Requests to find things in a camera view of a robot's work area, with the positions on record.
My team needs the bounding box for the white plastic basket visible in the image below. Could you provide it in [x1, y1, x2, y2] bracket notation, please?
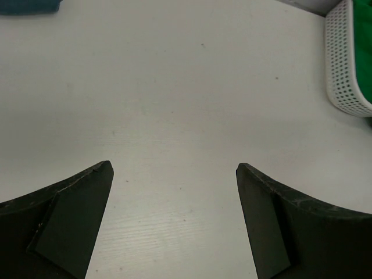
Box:
[324, 1, 371, 118]

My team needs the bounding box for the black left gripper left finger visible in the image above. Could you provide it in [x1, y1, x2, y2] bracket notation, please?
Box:
[1, 160, 113, 278]

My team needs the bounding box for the blue t shirt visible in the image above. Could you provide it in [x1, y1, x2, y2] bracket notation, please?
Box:
[1, 0, 61, 16]

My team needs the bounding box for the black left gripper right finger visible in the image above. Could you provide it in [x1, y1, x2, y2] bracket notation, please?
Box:
[236, 163, 371, 278]

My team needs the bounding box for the green t shirt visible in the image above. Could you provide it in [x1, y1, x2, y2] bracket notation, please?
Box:
[353, 1, 371, 102]

